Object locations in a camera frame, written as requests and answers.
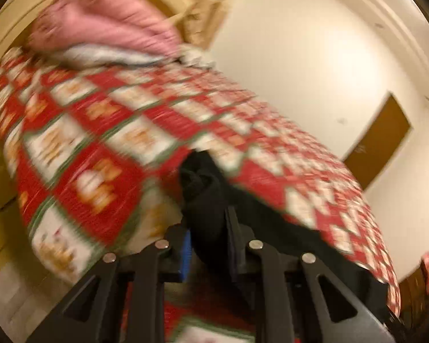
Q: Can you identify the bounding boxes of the beige patterned curtain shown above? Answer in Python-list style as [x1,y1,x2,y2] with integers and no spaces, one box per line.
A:
[179,0,241,49]

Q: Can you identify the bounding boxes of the grey printed pillow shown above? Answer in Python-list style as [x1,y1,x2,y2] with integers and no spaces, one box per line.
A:
[179,47,216,71]

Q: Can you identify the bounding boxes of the brown wooden door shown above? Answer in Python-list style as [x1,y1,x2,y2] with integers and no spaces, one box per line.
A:
[343,92,412,191]

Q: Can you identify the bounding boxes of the cream and brown headboard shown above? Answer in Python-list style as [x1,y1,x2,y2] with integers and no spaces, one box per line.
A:
[0,0,190,90]

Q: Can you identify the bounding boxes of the black pants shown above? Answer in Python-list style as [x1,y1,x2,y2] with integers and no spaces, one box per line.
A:
[180,150,403,333]

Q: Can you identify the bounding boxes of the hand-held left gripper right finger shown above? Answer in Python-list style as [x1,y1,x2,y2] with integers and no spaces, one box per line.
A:
[225,205,397,343]

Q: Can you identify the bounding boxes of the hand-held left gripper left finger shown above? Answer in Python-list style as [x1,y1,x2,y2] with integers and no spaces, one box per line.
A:
[25,224,192,343]

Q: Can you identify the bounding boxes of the red checked printed bedspread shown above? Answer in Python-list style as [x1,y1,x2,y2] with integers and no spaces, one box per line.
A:
[0,46,402,343]

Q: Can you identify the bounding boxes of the pink folded blanket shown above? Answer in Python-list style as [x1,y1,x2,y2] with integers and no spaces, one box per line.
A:
[27,0,182,59]

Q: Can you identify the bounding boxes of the white blue patterned folded quilt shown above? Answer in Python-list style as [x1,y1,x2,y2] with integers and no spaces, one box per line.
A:
[52,45,181,69]

